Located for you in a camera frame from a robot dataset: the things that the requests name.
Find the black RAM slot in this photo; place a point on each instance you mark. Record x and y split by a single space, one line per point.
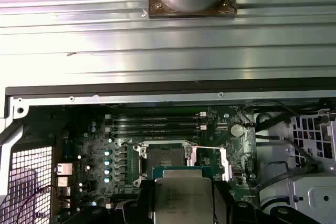
157 133
157 117
157 122
157 128

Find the round coin cell battery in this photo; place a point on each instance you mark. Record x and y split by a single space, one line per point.
237 130

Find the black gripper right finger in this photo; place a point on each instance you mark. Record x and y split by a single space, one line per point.
221 203

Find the black open PC case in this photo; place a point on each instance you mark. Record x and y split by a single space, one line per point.
157 87

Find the silver green CPU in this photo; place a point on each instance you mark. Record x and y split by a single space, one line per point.
183 195

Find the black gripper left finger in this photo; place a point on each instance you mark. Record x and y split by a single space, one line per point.
145 203

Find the green motherboard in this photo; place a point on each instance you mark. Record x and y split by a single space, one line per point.
241 155

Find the silver metal drive cage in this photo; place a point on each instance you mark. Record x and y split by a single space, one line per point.
328 119

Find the CPU socket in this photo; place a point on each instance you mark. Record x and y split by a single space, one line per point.
162 155

